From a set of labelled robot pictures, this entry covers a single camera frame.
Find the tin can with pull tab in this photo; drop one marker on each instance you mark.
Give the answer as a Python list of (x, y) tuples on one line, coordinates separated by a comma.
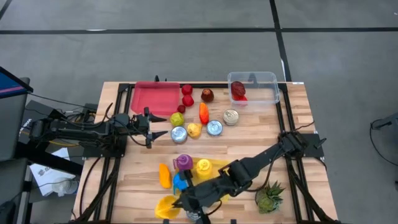
[(230, 117)]

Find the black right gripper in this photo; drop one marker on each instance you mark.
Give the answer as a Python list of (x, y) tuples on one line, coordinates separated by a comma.
[(202, 194)]

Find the green toy pear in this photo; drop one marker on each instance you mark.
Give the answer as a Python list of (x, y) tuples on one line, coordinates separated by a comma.
[(177, 119)]

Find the black equipment stand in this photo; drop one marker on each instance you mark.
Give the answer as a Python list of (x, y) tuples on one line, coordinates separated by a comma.
[(46, 158)]

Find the green labelled tuna can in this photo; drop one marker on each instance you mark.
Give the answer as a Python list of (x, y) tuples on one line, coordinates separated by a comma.
[(191, 215)]

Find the purple plastic bottle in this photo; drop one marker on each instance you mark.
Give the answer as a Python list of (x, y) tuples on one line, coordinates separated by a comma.
[(183, 161)]

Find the small green succulent plant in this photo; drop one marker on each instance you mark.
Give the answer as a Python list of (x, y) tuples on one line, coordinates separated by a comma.
[(268, 199)]

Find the white paper sheets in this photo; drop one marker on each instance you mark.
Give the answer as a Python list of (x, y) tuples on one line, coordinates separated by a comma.
[(46, 174)]

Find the dark brown-red toy fruit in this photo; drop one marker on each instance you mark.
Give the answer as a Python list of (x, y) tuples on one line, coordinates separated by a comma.
[(207, 95)]

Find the black aluminium table frame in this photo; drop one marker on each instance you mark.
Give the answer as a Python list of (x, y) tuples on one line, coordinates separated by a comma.
[(199, 85)]

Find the silver tin can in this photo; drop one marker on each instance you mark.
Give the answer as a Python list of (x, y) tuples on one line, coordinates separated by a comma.
[(178, 134), (214, 127)]

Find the yellow plastic bottle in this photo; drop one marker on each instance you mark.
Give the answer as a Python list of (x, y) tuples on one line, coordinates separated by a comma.
[(204, 168)]

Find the black computer mouse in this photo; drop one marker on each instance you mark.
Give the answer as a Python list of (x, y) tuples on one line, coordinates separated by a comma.
[(6, 213)]

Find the red plastic tray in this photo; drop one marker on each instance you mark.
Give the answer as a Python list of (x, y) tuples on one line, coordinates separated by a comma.
[(155, 96)]

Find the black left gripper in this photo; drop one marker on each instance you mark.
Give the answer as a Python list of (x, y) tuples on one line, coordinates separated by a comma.
[(139, 123)]

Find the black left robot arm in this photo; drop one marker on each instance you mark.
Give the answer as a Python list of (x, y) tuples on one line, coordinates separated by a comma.
[(77, 132)]

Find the clear plastic container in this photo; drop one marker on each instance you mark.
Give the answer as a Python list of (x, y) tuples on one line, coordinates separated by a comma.
[(264, 90)]

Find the monitor with blue screen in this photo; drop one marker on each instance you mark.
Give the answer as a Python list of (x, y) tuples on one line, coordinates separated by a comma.
[(11, 84)]

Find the black power strip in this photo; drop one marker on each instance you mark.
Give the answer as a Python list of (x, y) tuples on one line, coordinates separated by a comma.
[(88, 113)]

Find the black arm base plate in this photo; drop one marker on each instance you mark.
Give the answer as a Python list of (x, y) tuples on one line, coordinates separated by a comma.
[(93, 152), (315, 149)]

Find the clear plastic cup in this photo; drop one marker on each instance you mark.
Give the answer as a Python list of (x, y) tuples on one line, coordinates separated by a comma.
[(65, 186)]

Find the dark red toy fruit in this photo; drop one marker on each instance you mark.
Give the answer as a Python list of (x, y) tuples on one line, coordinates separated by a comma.
[(237, 88)]

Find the yellow toy pear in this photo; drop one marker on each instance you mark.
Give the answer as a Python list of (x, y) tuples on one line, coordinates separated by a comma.
[(193, 130)]

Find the blue plastic bottle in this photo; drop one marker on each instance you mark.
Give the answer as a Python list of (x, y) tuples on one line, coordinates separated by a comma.
[(178, 184)]

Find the orange toy mango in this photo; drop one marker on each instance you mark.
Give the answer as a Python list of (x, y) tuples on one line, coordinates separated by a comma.
[(165, 175)]

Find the yellow translucent plastic tray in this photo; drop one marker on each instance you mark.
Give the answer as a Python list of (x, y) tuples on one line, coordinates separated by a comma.
[(220, 165)]

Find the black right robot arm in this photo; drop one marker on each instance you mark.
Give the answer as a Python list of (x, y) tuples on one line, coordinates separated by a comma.
[(264, 155)]

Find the grey cabinet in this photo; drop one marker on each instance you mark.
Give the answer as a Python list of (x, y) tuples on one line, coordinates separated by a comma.
[(12, 124)]

